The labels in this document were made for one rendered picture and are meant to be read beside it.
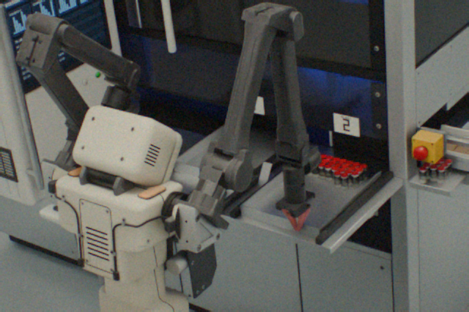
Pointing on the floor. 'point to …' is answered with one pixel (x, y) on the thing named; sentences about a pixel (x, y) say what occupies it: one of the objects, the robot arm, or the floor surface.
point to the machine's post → (402, 150)
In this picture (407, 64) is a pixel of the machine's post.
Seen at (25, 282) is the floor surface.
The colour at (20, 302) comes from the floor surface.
